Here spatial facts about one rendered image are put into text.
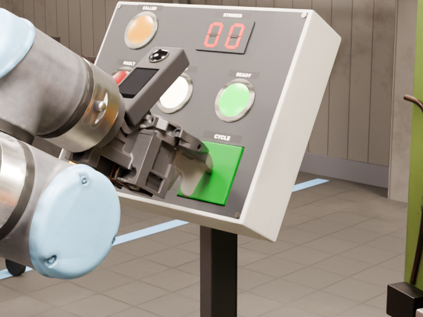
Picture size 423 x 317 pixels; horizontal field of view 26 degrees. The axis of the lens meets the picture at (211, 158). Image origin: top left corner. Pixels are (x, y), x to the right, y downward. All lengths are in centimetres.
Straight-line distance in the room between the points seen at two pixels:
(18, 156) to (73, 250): 9
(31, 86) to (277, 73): 37
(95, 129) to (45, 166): 20
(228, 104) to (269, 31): 11
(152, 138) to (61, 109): 14
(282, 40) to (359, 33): 408
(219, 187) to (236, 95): 12
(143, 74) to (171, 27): 26
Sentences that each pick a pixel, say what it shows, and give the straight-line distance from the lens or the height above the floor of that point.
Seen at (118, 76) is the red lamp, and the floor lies 110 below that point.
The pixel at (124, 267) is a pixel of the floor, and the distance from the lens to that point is 385.
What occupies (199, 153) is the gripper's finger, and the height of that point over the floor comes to 104.
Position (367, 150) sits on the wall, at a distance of 527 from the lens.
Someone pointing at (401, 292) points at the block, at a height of 82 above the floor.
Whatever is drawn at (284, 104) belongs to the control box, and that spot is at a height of 109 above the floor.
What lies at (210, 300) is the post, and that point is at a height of 79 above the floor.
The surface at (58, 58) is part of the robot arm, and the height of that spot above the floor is 117.
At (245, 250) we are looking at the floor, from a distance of 405.
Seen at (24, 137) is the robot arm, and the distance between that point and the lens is 85.
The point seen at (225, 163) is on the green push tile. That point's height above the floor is 102.
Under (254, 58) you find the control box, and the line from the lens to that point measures 115.
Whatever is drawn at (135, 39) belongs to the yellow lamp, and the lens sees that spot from 129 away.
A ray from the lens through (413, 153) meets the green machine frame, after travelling 126.
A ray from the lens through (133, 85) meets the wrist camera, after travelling 100.
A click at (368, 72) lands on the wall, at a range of 520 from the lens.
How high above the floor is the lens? 126
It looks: 12 degrees down
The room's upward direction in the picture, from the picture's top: straight up
